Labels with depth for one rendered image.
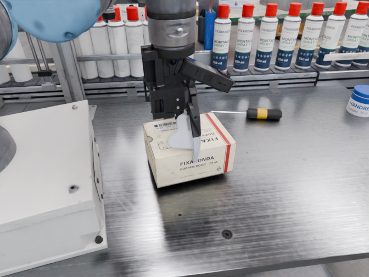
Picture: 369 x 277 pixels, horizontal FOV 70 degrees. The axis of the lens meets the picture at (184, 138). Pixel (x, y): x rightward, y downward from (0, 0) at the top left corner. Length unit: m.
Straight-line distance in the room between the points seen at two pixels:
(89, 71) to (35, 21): 0.62
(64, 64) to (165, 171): 0.41
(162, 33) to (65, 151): 0.25
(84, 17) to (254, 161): 0.47
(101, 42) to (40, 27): 0.58
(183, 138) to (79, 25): 0.27
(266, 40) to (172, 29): 0.56
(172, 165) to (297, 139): 0.36
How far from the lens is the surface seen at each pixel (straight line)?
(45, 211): 0.40
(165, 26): 0.41
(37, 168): 0.47
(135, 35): 0.85
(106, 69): 0.89
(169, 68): 0.45
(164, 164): 0.49
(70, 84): 0.78
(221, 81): 0.48
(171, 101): 0.46
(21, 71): 0.97
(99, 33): 0.86
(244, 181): 0.57
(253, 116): 0.76
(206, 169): 0.53
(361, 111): 0.90
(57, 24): 0.29
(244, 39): 0.90
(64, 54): 0.74
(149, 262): 0.45
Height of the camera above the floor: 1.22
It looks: 36 degrees down
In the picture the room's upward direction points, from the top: straight up
